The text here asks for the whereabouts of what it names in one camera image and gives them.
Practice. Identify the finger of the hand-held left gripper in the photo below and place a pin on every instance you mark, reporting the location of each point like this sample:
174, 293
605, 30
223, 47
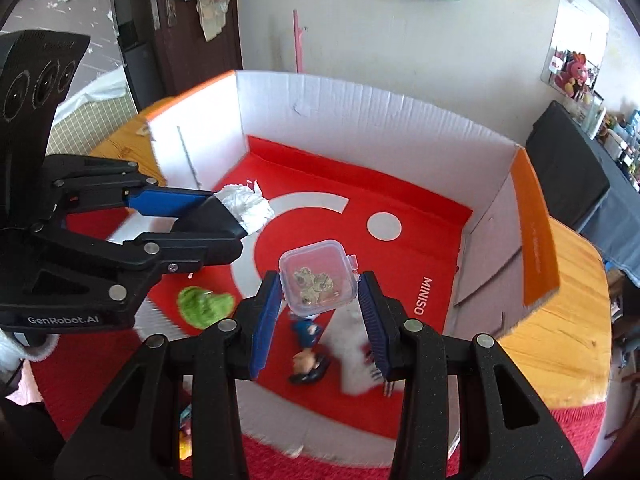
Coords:
170, 200
200, 252

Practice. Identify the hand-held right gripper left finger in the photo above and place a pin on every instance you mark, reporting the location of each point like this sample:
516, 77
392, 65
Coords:
262, 320

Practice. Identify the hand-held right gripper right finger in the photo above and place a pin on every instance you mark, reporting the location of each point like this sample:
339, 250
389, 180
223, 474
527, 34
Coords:
375, 325

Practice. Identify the white fluffy hair clip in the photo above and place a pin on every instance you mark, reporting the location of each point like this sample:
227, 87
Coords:
350, 355

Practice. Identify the black-haired doll figurine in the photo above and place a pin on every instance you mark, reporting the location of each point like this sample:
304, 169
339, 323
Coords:
307, 365

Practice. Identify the clear plastic box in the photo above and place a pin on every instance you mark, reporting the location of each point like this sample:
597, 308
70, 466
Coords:
320, 270

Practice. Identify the red and white cardboard box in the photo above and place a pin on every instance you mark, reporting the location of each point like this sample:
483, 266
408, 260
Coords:
425, 255

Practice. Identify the person's left forearm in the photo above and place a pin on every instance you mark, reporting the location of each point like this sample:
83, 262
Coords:
25, 360

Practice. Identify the white cloth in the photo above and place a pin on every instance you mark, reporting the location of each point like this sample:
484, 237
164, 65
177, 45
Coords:
97, 92

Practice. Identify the grey star curtain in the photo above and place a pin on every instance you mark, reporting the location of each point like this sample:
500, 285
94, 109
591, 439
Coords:
60, 0

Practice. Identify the dark brown door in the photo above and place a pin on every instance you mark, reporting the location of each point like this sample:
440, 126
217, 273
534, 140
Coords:
200, 65

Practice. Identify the red knitted blanket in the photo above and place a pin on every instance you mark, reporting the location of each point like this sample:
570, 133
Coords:
310, 466

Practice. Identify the beige cloth bag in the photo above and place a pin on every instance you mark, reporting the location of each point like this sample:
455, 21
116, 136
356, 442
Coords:
212, 17

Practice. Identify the pink stick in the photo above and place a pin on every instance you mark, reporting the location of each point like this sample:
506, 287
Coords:
299, 40

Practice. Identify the desk with blue cloth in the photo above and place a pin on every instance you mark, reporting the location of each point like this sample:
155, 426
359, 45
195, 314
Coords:
565, 170

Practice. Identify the cluster of desk bottles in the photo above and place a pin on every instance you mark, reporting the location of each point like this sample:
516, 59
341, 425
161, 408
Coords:
620, 135

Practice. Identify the pink rabbit plush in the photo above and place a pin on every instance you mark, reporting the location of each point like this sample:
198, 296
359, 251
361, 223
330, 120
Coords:
572, 75

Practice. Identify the wall mirror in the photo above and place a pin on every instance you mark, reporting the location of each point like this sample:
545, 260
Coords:
580, 25

